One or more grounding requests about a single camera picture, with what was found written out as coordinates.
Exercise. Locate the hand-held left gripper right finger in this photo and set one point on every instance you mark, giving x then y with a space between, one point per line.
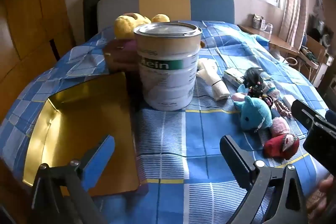
236 158

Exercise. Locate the gold tray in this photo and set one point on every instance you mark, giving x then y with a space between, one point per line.
78 119

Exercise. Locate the pink plush toy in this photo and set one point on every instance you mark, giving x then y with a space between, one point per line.
279 126

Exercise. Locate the clear desk containers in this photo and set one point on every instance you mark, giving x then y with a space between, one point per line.
262 23

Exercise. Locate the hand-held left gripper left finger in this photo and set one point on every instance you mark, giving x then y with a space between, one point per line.
103 158

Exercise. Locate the wooden wardrobe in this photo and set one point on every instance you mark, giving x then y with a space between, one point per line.
26 16

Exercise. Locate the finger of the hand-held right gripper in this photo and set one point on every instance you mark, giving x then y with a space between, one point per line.
304 113
331 116

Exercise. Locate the black-haired beaded doll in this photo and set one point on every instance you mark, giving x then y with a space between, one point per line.
256 77

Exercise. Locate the brown satin scrunchie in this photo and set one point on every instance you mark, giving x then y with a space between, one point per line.
284 109

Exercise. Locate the large white tin can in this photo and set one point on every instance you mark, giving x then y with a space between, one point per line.
168 77

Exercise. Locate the small white green carton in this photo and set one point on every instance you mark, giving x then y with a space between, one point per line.
232 76

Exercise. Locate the yellow plush toy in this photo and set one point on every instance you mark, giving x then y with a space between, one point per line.
126 24

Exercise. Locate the white sock with black band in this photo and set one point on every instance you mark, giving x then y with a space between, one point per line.
214 79

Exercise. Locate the white rectangular bar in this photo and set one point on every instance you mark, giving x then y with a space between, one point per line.
288 100

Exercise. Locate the person's right hand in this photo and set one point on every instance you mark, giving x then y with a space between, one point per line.
326 186

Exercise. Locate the cluttered wooden side cabinet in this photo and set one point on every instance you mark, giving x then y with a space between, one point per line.
316 56

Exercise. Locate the wooden desk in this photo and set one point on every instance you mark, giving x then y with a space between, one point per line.
278 41

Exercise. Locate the blue elephant plush toy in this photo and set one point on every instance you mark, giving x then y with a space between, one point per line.
256 112

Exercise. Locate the red plush toy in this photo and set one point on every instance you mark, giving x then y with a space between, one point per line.
281 148

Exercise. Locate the dark brown box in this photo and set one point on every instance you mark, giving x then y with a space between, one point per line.
120 56

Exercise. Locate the blue plaid bedspread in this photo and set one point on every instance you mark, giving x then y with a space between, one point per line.
183 134

